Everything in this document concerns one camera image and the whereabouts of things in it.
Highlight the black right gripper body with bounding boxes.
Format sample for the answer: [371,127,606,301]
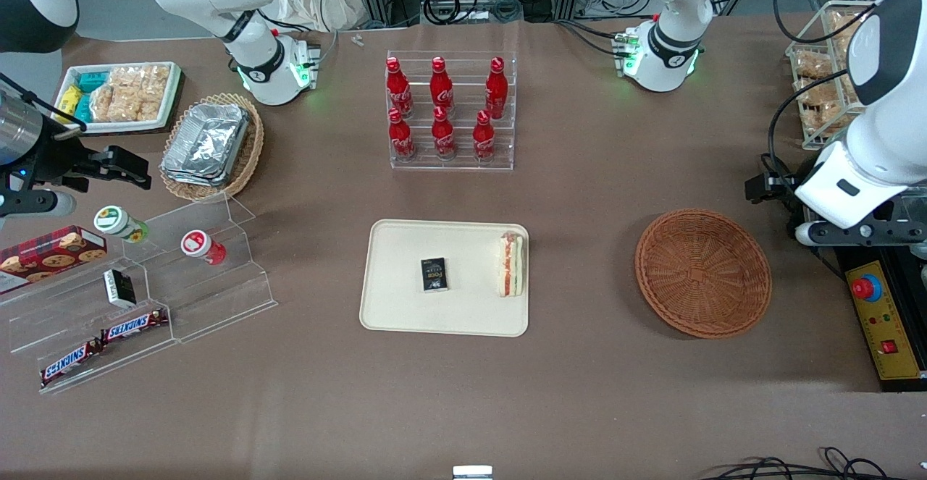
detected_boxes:
[25,127,108,191]

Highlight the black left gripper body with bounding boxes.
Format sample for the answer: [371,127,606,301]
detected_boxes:
[765,173,800,206]

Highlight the triangle sandwich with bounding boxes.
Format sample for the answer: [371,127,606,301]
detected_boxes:
[496,231,526,299]

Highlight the white snack tray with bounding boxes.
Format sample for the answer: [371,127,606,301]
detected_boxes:
[54,62,183,135]

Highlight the brown wicker basket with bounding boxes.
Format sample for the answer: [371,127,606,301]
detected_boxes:
[635,209,773,340]

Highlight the light wicker basket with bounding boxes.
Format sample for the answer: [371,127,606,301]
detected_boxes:
[159,93,265,203]

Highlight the beige plastic tray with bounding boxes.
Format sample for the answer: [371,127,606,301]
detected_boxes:
[360,219,530,337]

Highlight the green lid bottle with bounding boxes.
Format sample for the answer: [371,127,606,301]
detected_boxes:
[93,205,150,244]

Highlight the rice cracker bag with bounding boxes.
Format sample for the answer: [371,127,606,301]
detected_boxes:
[90,67,140,123]
[134,65,172,121]

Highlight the stacked foil containers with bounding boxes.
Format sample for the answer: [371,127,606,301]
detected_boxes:
[160,103,251,186]

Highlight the red cookie box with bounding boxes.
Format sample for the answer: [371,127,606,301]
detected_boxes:
[0,226,109,295]

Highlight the red white cup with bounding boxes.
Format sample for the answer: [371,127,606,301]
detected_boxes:
[180,230,227,266]

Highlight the small black white box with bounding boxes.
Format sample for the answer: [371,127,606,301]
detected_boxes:
[103,269,138,309]

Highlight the small cracker bag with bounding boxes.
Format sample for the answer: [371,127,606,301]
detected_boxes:
[792,50,835,80]

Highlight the Snickers bar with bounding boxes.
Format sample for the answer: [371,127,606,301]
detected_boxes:
[39,340,104,386]
[98,308,169,344]

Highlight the clear acrylic step stand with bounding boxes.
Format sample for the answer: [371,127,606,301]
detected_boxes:
[0,193,279,395]

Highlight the large cracker bag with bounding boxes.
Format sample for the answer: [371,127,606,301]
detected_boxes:
[829,11,864,68]

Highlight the yellow emergency stop box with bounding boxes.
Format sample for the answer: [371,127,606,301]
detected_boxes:
[845,261,927,382]

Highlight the red cola bottle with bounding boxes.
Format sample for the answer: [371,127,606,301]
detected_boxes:
[387,108,418,162]
[473,110,498,163]
[386,56,414,119]
[430,56,456,119]
[432,106,458,161]
[485,56,509,120]

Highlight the clear acrylic bottle rack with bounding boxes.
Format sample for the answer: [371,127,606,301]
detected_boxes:
[386,51,517,172]

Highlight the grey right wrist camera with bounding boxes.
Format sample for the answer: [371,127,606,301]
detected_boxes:
[0,189,76,219]

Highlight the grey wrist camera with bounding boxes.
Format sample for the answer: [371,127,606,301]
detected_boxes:
[794,219,927,248]
[0,189,76,219]

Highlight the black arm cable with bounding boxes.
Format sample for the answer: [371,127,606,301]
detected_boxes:
[767,67,850,185]

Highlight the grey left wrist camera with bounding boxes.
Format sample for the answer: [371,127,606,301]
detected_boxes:
[794,219,927,248]

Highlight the wire basket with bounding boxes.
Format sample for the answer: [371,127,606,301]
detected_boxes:
[785,0,878,152]

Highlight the black base cables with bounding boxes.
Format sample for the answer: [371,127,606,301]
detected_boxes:
[553,18,625,58]

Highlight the black floor cables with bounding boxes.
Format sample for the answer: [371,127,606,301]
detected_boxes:
[713,447,918,480]

